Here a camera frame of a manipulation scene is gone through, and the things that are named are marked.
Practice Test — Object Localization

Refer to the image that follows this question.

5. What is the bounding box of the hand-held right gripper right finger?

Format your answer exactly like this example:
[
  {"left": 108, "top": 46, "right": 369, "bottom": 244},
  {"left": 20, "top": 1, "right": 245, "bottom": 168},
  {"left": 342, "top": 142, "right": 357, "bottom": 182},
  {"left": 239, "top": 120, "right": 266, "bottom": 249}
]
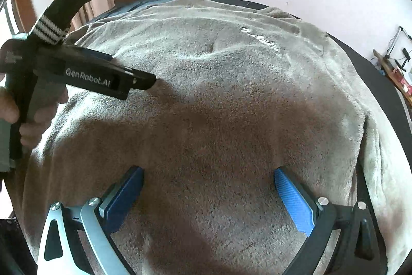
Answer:
[{"left": 273, "top": 167, "right": 388, "bottom": 275}]

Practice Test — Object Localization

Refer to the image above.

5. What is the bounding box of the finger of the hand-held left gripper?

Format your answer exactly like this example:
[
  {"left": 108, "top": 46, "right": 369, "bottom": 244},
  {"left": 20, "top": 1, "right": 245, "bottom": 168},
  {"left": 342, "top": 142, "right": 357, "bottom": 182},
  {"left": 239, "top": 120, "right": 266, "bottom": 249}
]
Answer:
[{"left": 124, "top": 66, "right": 158, "bottom": 91}]

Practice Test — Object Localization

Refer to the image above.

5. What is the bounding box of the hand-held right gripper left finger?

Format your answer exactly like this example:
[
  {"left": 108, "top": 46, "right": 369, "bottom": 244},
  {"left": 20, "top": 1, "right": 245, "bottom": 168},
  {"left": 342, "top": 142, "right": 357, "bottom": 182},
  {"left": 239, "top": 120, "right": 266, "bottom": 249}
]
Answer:
[{"left": 38, "top": 165, "right": 145, "bottom": 275}]

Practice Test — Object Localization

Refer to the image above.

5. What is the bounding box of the grey fleece sweater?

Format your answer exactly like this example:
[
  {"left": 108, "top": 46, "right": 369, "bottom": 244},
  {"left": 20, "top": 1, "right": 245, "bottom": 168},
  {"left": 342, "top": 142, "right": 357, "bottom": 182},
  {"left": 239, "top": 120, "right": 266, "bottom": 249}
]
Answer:
[{"left": 6, "top": 0, "right": 412, "bottom": 275}]

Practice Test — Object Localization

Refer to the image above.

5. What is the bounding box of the person's left hand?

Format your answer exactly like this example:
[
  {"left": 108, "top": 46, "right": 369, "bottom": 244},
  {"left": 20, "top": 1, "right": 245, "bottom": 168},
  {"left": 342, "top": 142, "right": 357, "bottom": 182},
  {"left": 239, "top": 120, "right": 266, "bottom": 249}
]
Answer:
[{"left": 0, "top": 72, "right": 70, "bottom": 151}]

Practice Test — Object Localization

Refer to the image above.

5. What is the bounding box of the red box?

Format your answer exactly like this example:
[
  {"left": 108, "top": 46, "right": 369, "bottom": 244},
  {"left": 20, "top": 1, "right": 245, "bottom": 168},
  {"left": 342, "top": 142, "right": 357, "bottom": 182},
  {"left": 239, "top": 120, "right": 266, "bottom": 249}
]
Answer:
[{"left": 400, "top": 73, "right": 412, "bottom": 96}]

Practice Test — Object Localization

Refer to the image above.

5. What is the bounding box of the wooden desk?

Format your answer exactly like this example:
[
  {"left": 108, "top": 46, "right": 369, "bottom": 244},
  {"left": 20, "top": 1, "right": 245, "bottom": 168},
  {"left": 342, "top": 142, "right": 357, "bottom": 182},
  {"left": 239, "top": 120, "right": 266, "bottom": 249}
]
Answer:
[{"left": 373, "top": 49, "right": 412, "bottom": 109}]

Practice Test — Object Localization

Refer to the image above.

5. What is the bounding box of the black desk lamp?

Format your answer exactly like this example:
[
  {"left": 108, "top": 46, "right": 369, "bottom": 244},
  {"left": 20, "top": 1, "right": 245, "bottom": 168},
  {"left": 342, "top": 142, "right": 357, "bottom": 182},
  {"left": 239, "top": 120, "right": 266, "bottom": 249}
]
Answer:
[{"left": 386, "top": 26, "right": 412, "bottom": 70}]

